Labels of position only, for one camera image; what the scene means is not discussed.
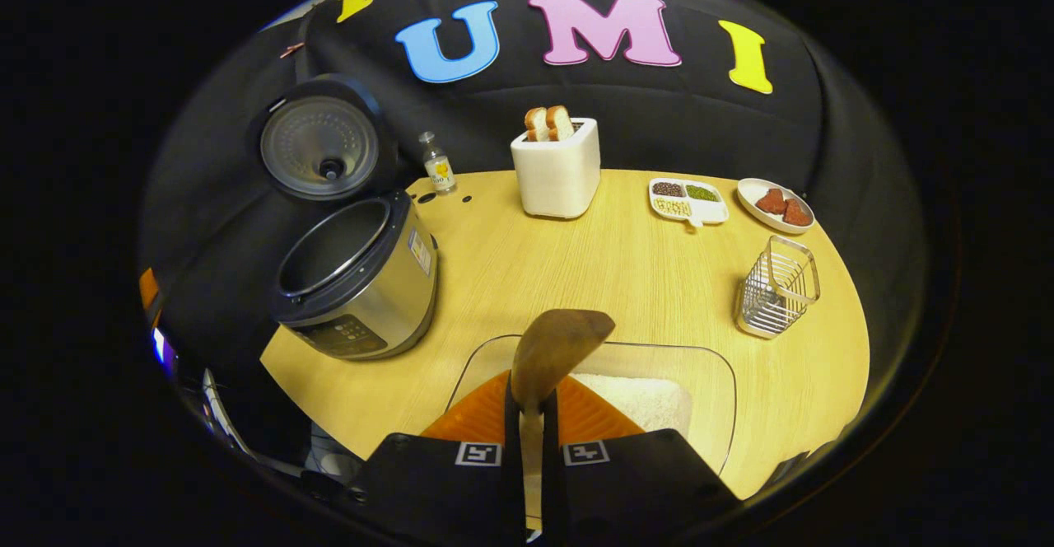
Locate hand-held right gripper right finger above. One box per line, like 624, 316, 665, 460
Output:
539, 374, 742, 547

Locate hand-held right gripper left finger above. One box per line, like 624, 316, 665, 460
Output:
350, 370, 528, 547

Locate white rice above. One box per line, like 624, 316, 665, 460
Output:
568, 372, 694, 437

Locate wooden spoon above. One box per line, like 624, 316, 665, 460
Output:
511, 308, 617, 531

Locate dark silver rice cooker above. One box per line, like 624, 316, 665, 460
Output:
247, 73, 440, 361

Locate metal wire chopstick holder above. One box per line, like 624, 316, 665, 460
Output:
735, 236, 822, 340

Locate clear plastic rice container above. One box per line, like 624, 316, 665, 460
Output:
445, 334, 738, 482

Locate bright screen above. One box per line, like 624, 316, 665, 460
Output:
151, 325, 178, 375

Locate grey seat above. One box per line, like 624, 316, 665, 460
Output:
305, 428, 363, 482

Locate white toaster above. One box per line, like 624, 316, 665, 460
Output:
511, 117, 602, 220

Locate small yellow-label glass bottle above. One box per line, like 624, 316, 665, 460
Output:
418, 131, 458, 195

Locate white divided bean dish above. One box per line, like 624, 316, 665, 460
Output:
648, 177, 730, 228

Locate small white plate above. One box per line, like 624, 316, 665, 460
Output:
736, 178, 816, 235

